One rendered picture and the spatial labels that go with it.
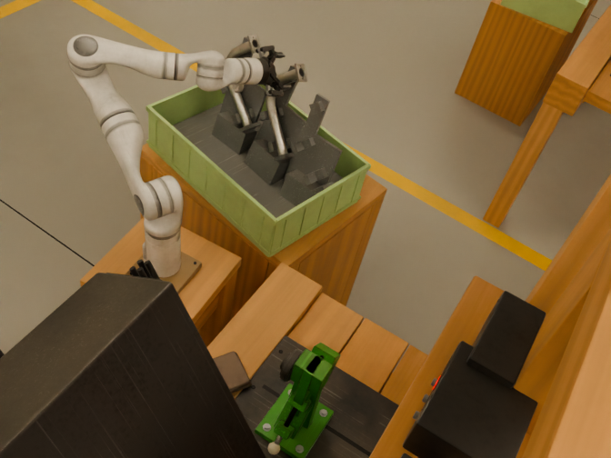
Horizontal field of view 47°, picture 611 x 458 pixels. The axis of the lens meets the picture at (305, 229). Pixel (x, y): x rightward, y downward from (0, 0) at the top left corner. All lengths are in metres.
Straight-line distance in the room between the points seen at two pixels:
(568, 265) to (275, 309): 0.80
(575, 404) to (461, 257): 2.81
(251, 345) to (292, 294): 0.20
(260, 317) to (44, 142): 2.04
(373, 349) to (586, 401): 1.29
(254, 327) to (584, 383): 1.28
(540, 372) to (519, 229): 2.73
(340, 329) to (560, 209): 2.22
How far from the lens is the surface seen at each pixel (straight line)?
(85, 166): 3.50
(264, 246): 2.11
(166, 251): 1.86
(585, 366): 0.66
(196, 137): 2.38
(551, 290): 1.49
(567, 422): 0.62
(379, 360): 1.87
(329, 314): 1.92
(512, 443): 0.99
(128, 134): 1.77
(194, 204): 2.32
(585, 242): 1.39
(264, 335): 1.83
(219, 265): 2.01
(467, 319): 1.17
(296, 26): 4.61
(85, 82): 1.92
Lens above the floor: 2.42
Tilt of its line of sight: 47 degrees down
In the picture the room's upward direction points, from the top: 14 degrees clockwise
